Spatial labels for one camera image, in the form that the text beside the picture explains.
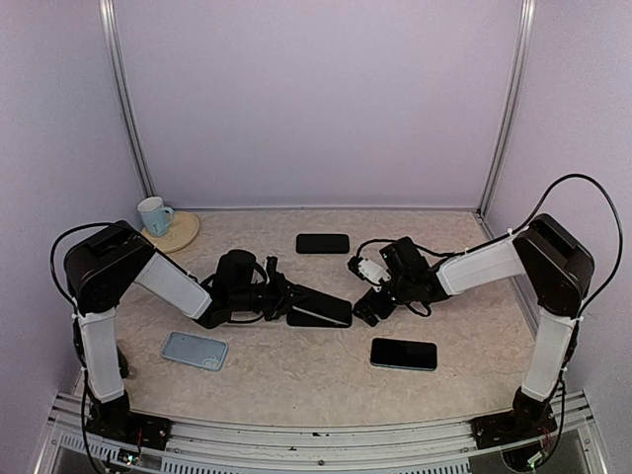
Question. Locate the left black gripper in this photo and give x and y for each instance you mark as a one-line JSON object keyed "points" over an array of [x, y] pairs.
{"points": [[284, 292]]}

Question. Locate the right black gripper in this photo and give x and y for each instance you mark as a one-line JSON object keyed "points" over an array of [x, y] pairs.
{"points": [[381, 310]]}

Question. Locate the aluminium frame post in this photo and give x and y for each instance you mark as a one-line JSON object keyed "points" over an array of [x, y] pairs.
{"points": [[519, 64], [109, 23]]}

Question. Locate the right aluminium frame post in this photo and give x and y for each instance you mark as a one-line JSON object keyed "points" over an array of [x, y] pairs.
{"points": [[519, 64]]}

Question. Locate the black phone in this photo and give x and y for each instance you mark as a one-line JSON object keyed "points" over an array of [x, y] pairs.
{"points": [[322, 305], [403, 354]]}

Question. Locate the light blue mug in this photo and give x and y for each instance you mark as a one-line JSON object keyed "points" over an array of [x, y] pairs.
{"points": [[156, 216]]}

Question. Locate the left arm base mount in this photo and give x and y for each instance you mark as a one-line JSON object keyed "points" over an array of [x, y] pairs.
{"points": [[116, 421]]}

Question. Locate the beige round plate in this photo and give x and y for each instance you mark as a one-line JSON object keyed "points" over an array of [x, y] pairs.
{"points": [[181, 233]]}

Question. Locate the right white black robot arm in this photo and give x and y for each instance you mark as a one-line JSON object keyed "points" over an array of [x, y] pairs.
{"points": [[557, 266]]}

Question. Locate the front aluminium rail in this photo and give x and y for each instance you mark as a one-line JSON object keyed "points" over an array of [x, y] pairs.
{"points": [[297, 430]]}

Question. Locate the left aluminium frame post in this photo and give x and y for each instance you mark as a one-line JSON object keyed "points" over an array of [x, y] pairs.
{"points": [[109, 23]]}

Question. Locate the light blue phone case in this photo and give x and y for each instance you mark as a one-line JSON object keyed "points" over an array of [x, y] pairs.
{"points": [[195, 351]]}

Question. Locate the black cylinder cup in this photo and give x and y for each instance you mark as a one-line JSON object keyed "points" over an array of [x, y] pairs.
{"points": [[123, 366]]}

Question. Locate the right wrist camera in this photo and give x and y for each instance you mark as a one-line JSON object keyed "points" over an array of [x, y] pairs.
{"points": [[368, 271]]}

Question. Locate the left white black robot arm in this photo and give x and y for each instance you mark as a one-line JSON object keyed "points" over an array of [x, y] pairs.
{"points": [[101, 269]]}

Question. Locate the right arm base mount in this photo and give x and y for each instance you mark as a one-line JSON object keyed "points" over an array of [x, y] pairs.
{"points": [[527, 418]]}

